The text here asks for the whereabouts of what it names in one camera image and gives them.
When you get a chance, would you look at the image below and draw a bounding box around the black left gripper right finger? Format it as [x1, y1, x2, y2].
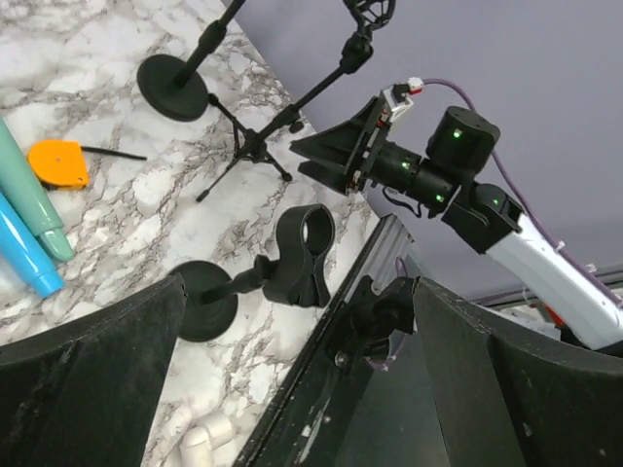
[413, 278, 622, 466]

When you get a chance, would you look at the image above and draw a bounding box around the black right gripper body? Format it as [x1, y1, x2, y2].
[347, 95, 423, 194]

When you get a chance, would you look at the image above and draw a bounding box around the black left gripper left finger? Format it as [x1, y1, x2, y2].
[1, 275, 186, 466]

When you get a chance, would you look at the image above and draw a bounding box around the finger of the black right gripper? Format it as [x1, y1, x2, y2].
[298, 161, 352, 195]
[290, 96, 380, 168]

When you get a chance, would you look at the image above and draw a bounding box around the black round-base microphone stand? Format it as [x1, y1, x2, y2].
[171, 203, 335, 342]

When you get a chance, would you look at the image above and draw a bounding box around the blue microphone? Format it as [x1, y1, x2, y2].
[1, 195, 64, 299]

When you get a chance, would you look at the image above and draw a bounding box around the mint green microphone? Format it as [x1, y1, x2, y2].
[0, 120, 74, 263]

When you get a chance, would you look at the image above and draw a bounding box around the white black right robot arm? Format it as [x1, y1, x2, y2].
[290, 90, 622, 356]

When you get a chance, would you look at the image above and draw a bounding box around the small white plastic fitting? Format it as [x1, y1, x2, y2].
[180, 412, 235, 467]

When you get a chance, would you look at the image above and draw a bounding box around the orange tape measure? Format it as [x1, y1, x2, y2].
[26, 140, 90, 190]

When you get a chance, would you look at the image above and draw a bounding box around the black hex key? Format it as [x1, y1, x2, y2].
[81, 146, 148, 161]

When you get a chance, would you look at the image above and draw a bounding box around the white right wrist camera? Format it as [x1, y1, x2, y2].
[380, 77, 424, 126]

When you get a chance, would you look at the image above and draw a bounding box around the black shock-mount tripod stand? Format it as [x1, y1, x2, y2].
[207, 0, 396, 183]

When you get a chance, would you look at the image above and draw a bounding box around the black shock-mount stand round base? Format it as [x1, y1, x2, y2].
[137, 0, 245, 122]

